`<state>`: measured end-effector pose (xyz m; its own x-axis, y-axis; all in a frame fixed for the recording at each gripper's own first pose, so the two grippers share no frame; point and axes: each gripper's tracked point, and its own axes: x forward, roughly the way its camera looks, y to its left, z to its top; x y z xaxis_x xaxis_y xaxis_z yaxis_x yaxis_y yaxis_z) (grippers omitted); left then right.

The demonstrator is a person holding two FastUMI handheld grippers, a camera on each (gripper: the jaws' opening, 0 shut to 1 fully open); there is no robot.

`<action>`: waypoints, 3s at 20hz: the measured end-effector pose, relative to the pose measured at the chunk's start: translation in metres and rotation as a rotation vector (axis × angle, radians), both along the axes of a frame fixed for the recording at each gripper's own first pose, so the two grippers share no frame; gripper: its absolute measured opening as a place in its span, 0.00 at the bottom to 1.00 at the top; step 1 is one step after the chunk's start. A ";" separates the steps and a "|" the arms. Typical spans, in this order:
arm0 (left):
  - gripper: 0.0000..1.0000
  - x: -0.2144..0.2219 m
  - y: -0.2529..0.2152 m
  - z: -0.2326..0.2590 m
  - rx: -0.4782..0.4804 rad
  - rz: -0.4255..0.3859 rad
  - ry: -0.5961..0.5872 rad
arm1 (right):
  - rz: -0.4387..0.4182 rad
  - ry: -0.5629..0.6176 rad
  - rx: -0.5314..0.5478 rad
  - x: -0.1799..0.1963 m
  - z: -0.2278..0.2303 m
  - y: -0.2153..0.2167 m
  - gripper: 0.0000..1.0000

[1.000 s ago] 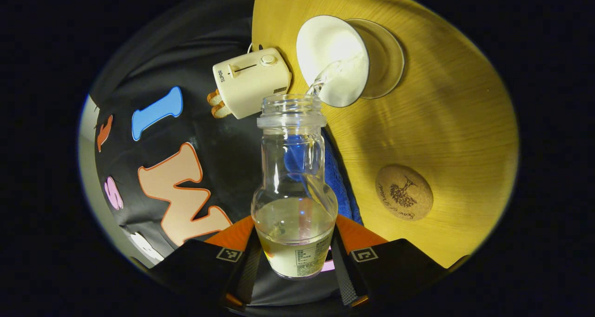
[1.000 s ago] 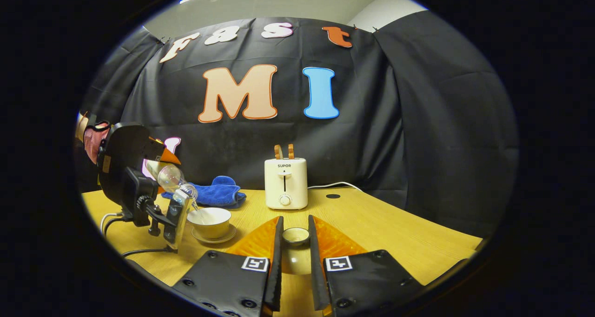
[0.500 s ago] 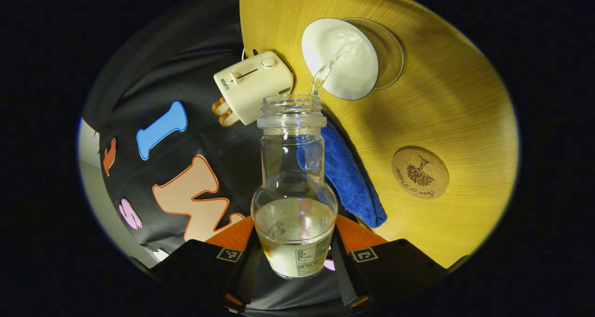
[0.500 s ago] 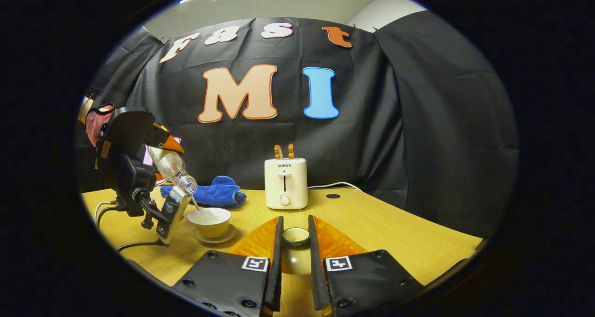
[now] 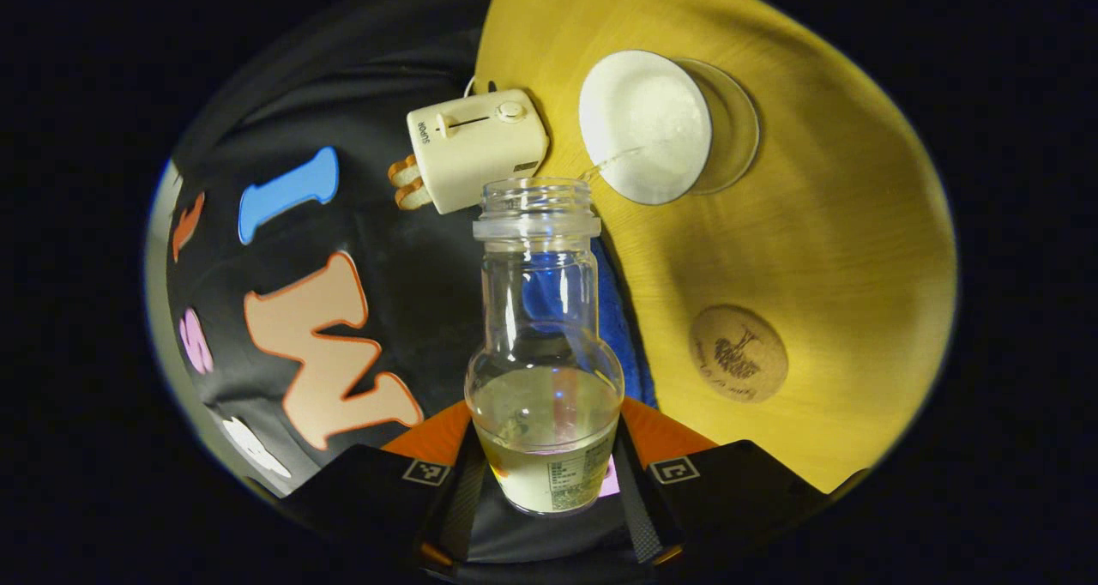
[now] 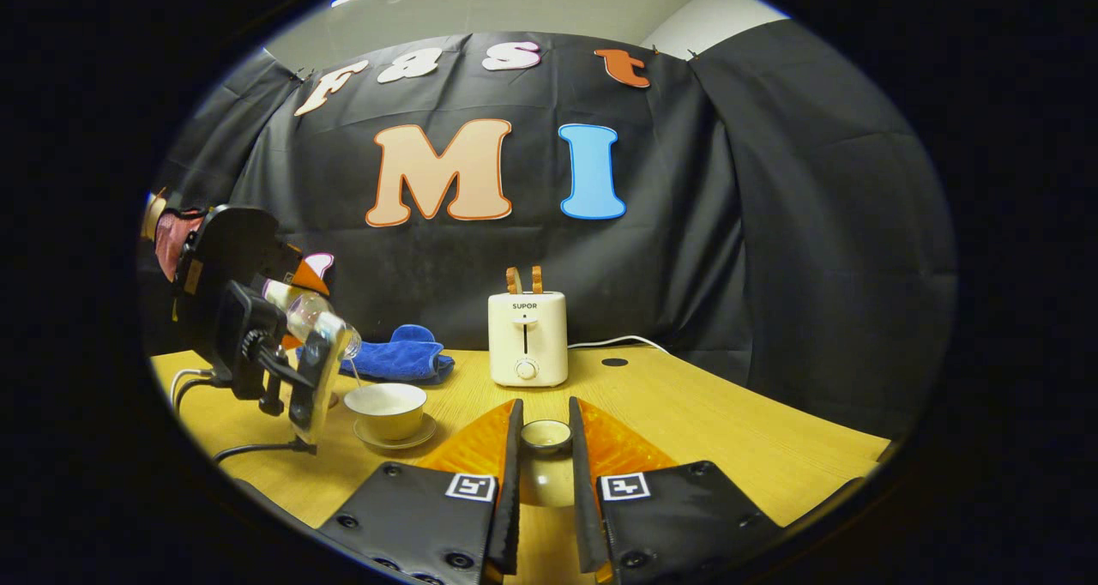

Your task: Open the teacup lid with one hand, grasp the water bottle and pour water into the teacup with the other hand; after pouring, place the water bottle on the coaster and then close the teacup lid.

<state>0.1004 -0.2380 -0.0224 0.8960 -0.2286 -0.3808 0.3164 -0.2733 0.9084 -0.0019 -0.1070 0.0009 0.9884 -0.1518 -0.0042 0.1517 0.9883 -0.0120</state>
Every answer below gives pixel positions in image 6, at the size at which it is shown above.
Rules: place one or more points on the blue towel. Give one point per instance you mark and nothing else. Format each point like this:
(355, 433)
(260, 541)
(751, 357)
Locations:
(403, 358)

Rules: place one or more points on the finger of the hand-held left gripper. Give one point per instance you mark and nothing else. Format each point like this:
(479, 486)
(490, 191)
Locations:
(311, 283)
(292, 342)

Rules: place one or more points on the cream ceramic saucer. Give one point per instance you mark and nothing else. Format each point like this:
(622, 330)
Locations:
(412, 441)

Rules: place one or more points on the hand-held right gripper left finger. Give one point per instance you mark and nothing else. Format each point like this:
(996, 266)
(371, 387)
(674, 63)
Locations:
(513, 499)

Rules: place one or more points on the clear plastic water bottle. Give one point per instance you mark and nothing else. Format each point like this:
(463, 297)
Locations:
(322, 315)

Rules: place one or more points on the cream ceramic teacup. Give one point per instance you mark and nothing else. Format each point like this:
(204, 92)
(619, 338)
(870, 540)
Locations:
(386, 413)

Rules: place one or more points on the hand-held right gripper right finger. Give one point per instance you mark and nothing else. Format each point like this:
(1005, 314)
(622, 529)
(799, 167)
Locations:
(582, 499)

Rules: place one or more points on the black backdrop cloth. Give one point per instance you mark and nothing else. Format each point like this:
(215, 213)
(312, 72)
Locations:
(686, 250)

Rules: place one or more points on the cream teacup lid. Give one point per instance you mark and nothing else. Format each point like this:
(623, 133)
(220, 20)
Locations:
(546, 437)

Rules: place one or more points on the white toaster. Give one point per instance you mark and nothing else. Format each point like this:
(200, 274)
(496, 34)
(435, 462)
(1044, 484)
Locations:
(527, 336)

